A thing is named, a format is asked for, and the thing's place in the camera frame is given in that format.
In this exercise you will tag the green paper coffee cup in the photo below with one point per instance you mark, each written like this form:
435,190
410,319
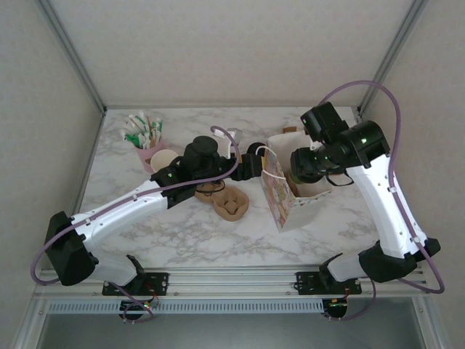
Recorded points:
294,179

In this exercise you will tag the brown pulp cup carrier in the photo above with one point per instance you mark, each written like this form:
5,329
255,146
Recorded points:
232,209

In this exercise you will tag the white paper gift bag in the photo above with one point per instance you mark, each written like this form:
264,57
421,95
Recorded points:
279,203

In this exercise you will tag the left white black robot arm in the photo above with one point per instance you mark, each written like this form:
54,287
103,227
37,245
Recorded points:
120,214

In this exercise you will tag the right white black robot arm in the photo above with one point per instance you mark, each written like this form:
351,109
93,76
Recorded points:
378,203

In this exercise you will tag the stack of black lids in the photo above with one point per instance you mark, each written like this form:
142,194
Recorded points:
257,147

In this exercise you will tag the stack of paper cups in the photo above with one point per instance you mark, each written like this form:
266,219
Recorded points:
161,160

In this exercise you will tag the green white sugar stick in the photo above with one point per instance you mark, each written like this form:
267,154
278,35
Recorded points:
130,137
141,117
134,121
158,127

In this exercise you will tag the pink holder cup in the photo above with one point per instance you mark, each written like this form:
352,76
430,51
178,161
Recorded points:
143,154

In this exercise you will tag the wooden stirrer stick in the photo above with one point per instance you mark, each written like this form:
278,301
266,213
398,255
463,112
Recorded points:
149,127

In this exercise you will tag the aluminium side table rail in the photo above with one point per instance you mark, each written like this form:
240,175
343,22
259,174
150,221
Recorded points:
360,118
92,152

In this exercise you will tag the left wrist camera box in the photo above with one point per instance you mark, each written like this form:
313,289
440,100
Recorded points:
232,140

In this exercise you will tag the aluminium rear table rail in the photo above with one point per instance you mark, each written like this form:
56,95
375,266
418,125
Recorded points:
218,107

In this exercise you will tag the aluminium corner post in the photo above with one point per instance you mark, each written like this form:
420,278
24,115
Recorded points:
75,58
388,58

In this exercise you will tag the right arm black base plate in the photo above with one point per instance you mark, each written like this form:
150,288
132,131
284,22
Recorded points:
309,281

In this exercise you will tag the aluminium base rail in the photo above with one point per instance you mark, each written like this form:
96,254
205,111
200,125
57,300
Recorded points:
236,281

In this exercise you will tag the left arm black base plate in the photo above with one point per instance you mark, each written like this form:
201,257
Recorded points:
160,281

